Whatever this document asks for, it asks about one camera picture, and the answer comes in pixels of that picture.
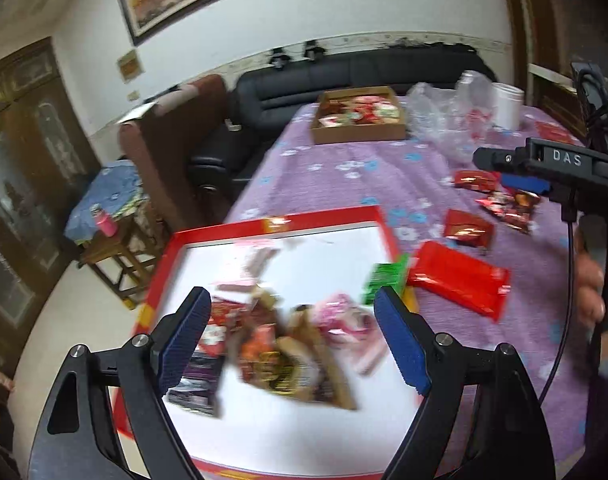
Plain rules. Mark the white paper sheet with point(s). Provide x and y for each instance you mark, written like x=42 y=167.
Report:
x=136 y=111

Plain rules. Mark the white plastic jar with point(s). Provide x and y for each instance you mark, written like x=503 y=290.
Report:
x=507 y=105

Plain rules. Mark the wooden panelled bench back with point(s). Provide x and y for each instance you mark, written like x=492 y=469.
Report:
x=548 y=95

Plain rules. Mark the red foil snack packet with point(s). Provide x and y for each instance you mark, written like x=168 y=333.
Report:
x=468 y=227

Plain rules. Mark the large red snack packet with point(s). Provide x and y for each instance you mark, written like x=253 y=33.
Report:
x=458 y=280

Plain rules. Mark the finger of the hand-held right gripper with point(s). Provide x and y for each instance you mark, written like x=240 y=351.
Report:
x=496 y=158
x=523 y=183

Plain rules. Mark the black clamp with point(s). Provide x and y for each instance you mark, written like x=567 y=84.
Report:
x=314 y=50
x=280 y=57

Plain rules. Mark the brown cardboard box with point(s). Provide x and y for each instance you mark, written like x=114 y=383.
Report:
x=354 y=136

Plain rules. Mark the red mesh bag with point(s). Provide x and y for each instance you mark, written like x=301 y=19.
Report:
x=553 y=132

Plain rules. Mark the small dark red candy packet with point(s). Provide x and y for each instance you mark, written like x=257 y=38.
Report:
x=508 y=207

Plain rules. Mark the red tray white interior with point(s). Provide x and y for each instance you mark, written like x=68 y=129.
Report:
x=324 y=240

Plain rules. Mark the red white snack packet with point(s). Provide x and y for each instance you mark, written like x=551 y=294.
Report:
x=216 y=325

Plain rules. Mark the black leather sofa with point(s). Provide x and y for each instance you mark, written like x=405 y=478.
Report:
x=284 y=95

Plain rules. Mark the brown armchair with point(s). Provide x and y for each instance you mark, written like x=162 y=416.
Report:
x=169 y=150

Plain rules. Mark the person's right hand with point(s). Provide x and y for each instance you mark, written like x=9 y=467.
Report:
x=588 y=280

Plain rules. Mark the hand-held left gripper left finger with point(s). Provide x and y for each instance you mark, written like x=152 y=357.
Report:
x=186 y=340

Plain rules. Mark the dark orange snack packet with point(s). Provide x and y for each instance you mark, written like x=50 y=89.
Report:
x=259 y=355

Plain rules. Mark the red gold-print snack packet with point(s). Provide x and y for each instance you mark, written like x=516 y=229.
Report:
x=476 y=180

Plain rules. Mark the green snack packet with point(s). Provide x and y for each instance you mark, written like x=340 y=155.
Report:
x=383 y=277

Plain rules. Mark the clear plastic bag red print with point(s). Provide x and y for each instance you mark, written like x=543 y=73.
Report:
x=443 y=115

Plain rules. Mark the small wall plaque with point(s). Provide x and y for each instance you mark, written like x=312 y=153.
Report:
x=130 y=66

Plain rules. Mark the brown gold snack packet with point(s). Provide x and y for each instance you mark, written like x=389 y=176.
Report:
x=309 y=360

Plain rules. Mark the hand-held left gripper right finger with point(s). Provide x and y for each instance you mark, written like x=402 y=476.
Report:
x=401 y=340

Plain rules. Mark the pink bear snack packet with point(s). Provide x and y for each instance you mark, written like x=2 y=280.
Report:
x=344 y=317

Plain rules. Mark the pink bottle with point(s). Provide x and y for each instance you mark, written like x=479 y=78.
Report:
x=105 y=222

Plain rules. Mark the dark wooden cabinet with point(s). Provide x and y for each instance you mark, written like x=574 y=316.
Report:
x=29 y=185

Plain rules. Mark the small table blue cloth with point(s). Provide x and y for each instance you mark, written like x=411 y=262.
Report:
x=109 y=185

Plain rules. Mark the purple floral tablecloth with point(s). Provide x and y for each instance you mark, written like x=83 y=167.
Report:
x=334 y=175

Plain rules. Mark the pile of assorted snack packets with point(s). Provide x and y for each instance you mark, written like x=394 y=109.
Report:
x=364 y=110

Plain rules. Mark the dark purple snack packet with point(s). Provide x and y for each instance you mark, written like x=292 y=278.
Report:
x=199 y=380

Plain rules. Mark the wooden stool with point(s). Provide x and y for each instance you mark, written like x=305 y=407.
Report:
x=119 y=265

